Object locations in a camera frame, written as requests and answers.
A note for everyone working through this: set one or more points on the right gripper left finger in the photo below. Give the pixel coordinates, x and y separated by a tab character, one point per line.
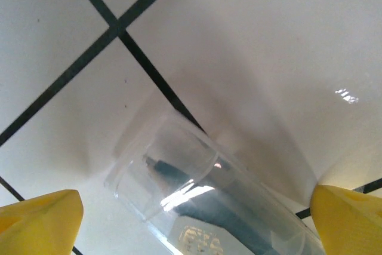
38	225

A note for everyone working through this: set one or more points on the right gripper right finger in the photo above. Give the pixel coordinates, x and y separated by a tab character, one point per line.
349	225

